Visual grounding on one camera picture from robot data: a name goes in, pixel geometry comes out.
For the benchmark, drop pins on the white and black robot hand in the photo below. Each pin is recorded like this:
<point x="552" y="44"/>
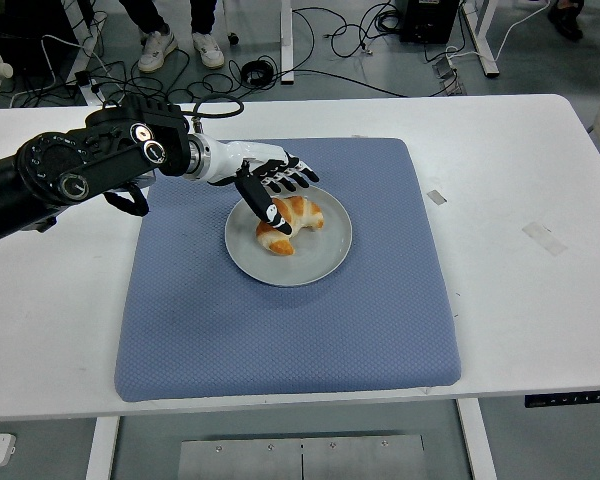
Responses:
<point x="225" y="160"/>

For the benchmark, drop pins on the golden croissant bread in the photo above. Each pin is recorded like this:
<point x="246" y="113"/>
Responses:
<point x="302" y="212"/>

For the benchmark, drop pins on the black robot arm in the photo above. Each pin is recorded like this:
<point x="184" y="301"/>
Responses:
<point x="80" y="160"/>

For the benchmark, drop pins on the person's left leg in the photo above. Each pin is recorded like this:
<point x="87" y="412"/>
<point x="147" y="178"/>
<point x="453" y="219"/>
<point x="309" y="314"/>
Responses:
<point x="207" y="47"/>

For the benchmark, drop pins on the person's leg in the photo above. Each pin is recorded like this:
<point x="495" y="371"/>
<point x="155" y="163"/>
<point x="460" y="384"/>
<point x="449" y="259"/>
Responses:
<point x="155" y="50"/>
<point x="207" y="47"/>

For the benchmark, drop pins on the person's right leg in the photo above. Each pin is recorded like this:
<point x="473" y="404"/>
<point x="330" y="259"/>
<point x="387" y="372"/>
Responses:
<point x="155" y="50"/>

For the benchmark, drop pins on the round grey plate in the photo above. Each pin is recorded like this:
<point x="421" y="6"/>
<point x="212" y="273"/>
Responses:
<point x="320" y="255"/>

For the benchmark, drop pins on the white straight desk leg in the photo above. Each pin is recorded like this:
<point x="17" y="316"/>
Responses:
<point x="286" y="40"/>

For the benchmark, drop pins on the blue quilted mat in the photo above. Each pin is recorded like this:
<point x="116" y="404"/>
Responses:
<point x="280" y="340"/>

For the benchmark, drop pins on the small grey tape piece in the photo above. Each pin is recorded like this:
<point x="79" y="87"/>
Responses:
<point x="436" y="197"/>

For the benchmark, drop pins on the grey foot pedal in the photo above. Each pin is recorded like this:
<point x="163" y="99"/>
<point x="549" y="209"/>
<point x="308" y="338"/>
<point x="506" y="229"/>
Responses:
<point x="449" y="75"/>

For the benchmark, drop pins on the black equipment box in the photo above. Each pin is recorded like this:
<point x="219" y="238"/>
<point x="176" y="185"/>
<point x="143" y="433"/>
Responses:
<point x="427" y="20"/>

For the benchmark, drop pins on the white slanted desk leg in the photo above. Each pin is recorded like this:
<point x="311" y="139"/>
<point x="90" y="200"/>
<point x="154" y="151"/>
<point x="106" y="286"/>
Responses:
<point x="482" y="40"/>

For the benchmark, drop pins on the grey metal plate with screws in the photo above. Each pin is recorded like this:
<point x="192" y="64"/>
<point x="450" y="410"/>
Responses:
<point x="300" y="460"/>

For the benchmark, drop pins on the white table leg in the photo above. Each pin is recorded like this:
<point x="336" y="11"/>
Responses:
<point x="475" y="440"/>
<point x="102" y="450"/>

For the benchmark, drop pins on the large pale tape piece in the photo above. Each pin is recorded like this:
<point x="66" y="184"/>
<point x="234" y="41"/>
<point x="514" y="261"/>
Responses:
<point x="544" y="239"/>

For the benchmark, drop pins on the person's dark shoe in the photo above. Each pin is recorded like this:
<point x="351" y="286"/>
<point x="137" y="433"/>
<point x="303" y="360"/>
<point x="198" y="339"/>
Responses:
<point x="565" y="22"/>

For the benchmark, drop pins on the black desk control panel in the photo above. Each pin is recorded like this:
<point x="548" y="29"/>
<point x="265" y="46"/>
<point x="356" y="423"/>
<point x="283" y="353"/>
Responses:
<point x="570" y="398"/>

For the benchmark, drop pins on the white desk frame foot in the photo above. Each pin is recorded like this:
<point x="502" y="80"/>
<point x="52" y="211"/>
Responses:
<point x="85" y="97"/>

